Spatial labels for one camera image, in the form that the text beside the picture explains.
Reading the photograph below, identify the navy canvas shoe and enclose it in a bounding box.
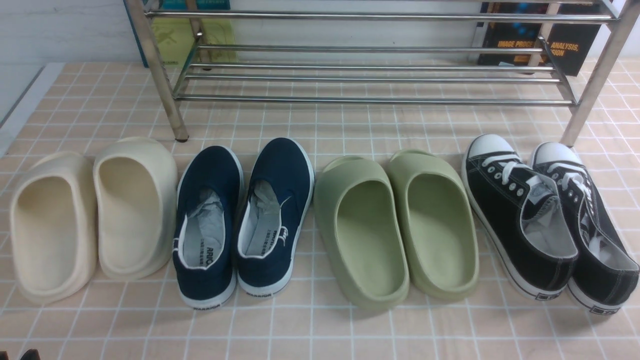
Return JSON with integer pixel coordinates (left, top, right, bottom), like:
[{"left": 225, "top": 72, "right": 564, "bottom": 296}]
[
  {"left": 172, "top": 145, "right": 245, "bottom": 311},
  {"left": 235, "top": 137, "right": 315, "bottom": 297}
]

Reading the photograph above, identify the stainless steel shoe rack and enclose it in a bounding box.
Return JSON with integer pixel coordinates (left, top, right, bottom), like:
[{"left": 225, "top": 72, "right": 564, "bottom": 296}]
[{"left": 125, "top": 0, "right": 639, "bottom": 147}]

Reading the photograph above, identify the left green foam slipper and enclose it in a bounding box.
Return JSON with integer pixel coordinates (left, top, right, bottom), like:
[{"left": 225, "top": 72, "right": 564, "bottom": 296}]
[{"left": 313, "top": 155, "right": 410, "bottom": 312}]

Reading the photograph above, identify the green foam slipper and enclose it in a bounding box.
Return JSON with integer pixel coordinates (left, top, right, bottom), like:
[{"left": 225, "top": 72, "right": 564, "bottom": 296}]
[
  {"left": 313, "top": 155, "right": 410, "bottom": 312},
  {"left": 386, "top": 149, "right": 479, "bottom": 301}
]

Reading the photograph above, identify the peach grid tablecloth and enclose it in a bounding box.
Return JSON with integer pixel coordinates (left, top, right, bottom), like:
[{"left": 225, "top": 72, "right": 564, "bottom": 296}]
[{"left": 1, "top": 63, "right": 639, "bottom": 360}]

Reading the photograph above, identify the right green foam slipper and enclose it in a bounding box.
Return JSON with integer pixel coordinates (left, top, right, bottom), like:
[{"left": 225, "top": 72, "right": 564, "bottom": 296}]
[{"left": 386, "top": 149, "right": 479, "bottom": 301}]

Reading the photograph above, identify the right cream foam slipper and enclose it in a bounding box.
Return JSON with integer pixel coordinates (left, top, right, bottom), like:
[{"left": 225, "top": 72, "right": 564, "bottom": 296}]
[{"left": 93, "top": 137, "right": 178, "bottom": 281}]

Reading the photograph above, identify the cream foam slipper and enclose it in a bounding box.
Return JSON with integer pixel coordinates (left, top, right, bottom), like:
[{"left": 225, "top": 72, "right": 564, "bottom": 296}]
[
  {"left": 93, "top": 137, "right": 178, "bottom": 281},
  {"left": 9, "top": 151, "right": 98, "bottom": 305}
]

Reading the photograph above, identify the green and blue book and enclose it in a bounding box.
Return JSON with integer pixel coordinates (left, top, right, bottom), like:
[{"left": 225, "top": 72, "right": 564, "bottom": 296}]
[{"left": 123, "top": 0, "right": 238, "bottom": 68}]

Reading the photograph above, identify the left black canvas sneaker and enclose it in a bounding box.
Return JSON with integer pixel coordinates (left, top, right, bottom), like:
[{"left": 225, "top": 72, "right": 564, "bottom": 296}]
[{"left": 461, "top": 134, "right": 579, "bottom": 301}]

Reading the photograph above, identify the black canvas sneaker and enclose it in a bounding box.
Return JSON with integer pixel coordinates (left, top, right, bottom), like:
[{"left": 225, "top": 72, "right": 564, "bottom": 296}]
[
  {"left": 529, "top": 142, "right": 639, "bottom": 316},
  {"left": 461, "top": 134, "right": 579, "bottom": 301}
]

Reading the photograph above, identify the left cream foam slipper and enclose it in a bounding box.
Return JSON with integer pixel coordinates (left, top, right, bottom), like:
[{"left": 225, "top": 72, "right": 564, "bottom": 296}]
[{"left": 9, "top": 151, "right": 98, "bottom": 305}]

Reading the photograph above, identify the black image processing book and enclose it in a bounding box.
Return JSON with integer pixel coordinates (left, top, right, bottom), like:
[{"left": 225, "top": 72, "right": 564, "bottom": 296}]
[{"left": 471, "top": 2, "right": 601, "bottom": 76}]

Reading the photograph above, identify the right black canvas sneaker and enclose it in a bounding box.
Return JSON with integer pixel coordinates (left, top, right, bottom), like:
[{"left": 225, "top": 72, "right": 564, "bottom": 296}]
[{"left": 529, "top": 142, "right": 639, "bottom": 316}]

